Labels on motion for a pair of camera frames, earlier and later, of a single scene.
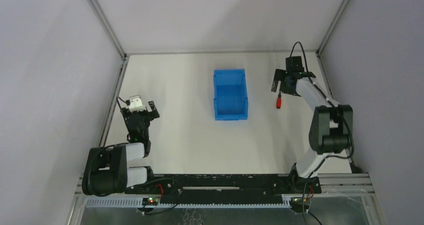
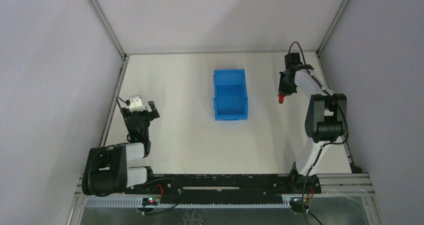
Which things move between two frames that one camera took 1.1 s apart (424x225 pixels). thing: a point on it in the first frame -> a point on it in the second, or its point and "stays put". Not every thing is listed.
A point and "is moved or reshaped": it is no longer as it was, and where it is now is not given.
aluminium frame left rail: (117, 86) stays put
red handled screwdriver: (279, 101) is moved or reshaped
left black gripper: (139, 114) stays put
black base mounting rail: (187, 188) stays put
